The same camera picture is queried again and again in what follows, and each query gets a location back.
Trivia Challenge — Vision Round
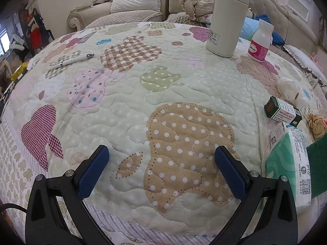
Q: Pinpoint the blue knit cloth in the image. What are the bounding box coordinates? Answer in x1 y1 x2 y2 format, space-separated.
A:
258 14 287 46

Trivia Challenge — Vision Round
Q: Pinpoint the red cloth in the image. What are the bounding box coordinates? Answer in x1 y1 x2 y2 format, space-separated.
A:
30 27 44 50

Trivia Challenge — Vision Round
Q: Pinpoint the yellow object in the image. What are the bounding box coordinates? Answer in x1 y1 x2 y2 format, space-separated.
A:
11 62 28 81

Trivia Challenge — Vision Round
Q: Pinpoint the colourful striped pillow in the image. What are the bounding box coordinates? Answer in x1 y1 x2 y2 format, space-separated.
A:
240 17 260 41

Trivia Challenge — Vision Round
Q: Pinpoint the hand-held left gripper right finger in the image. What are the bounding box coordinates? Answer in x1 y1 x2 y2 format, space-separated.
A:
214 145 298 245

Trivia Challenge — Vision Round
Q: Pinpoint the black cable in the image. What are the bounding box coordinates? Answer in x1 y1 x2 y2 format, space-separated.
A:
0 203 27 213

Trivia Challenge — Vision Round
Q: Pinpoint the beige paper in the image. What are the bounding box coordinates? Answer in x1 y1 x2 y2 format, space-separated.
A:
307 114 327 134

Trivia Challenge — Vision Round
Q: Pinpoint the white thermos bottle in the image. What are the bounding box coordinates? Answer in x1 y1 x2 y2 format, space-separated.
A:
206 0 251 58

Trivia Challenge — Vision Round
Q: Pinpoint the green and white tissue pack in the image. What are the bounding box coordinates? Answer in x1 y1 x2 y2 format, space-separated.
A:
266 127 316 213

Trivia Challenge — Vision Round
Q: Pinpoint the white bag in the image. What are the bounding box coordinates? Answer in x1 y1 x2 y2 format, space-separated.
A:
277 77 311 109

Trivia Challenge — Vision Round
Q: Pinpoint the white pillow with silver ruffle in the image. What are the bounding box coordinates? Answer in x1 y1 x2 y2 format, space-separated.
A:
283 45 327 86

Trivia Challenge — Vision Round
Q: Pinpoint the quilted patchwork table cover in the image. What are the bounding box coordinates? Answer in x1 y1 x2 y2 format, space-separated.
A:
0 22 327 245

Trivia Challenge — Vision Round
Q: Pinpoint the white pill bottle pink label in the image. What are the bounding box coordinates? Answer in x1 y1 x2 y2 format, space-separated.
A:
247 19 274 63

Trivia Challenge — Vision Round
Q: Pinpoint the striped floral bolster pillow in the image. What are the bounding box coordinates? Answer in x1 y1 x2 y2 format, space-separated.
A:
180 0 253 21

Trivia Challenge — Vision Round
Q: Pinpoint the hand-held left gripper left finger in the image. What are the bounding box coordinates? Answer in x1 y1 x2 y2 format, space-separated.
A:
25 145 114 245

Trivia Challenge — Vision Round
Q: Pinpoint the white ballpoint pen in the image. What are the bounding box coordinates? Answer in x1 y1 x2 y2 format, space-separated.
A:
50 53 96 69

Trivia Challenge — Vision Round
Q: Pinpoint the small green box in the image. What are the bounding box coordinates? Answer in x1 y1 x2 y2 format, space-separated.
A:
264 96 302 128

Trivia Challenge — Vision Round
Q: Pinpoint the white ruffled pillow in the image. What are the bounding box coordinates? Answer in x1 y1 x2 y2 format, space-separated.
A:
110 0 161 14

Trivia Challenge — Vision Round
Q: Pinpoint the yellow sponge with green scourer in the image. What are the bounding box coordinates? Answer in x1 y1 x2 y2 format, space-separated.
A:
306 134 327 199

